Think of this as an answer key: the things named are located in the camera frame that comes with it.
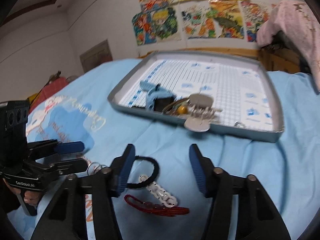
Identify silver ring pair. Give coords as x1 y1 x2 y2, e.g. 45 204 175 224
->
87 162 107 177

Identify red string bracelet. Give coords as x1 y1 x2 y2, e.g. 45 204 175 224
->
124 194 190 217

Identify black hair tie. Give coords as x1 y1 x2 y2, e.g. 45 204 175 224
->
126 155 160 189

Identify white chain bracelet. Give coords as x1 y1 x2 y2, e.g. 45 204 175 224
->
138 174 179 208

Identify beige claw hair clip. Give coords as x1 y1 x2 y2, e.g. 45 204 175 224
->
184 93 223 132

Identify beaded keychain charm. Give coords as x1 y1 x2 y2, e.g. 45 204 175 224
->
162 98 189 115

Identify person's left hand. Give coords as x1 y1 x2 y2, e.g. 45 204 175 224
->
3 179 42 206

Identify light blue cartoon bedsheet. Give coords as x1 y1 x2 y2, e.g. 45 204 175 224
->
27 59 319 239

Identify red checkered cloth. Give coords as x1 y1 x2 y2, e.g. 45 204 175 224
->
28 77 68 113

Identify brown wooden door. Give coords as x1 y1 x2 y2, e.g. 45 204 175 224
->
80 40 113 73

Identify grey shallow tray box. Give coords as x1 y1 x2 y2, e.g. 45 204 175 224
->
107 51 285 142

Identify wooden bed headboard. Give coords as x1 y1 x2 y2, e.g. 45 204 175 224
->
138 47 301 74

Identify pink floral blanket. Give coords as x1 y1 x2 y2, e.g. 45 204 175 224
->
257 0 319 88

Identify children's drawings on wall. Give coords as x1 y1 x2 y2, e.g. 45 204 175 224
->
132 0 275 46

